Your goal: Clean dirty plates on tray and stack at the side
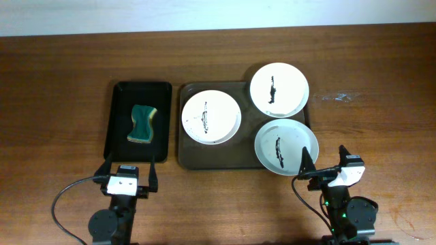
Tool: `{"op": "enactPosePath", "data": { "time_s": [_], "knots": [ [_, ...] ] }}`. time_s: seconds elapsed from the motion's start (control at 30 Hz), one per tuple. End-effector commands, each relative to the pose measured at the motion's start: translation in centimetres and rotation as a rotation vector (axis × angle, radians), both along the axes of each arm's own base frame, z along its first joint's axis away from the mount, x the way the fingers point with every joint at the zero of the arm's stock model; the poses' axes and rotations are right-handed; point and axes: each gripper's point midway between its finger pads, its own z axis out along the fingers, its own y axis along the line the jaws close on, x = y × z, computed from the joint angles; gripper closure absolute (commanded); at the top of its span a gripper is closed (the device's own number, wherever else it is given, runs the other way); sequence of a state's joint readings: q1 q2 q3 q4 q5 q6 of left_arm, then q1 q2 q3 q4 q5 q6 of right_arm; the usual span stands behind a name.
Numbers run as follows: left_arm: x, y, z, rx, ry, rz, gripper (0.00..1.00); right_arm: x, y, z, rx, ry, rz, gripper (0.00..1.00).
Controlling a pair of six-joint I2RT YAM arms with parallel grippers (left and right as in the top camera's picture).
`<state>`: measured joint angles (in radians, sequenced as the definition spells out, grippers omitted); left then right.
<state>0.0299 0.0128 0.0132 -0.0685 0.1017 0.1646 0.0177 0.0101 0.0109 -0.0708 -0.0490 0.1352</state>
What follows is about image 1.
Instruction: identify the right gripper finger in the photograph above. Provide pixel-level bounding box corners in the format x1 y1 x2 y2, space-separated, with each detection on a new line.
298 146 316 177
339 145 350 166

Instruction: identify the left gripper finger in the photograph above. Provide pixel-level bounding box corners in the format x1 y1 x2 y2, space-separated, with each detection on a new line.
94 152 113 177
149 157 159 193

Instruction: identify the white plate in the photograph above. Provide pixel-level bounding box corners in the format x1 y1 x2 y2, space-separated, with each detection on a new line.
254 118 320 176
249 63 309 118
181 90 242 145

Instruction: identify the green yellow sponge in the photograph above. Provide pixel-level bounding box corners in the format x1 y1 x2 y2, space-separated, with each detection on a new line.
127 105 157 144

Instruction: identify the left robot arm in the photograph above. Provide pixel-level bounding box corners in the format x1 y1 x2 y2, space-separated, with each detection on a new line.
88 154 158 245

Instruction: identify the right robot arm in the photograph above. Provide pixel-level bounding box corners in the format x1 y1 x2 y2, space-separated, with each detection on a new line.
293 145 378 244

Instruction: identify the brown large tray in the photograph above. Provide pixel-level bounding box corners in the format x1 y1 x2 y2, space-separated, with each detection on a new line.
177 80 311 171

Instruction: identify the black small tray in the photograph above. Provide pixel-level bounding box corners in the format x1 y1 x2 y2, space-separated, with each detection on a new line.
104 82 172 163

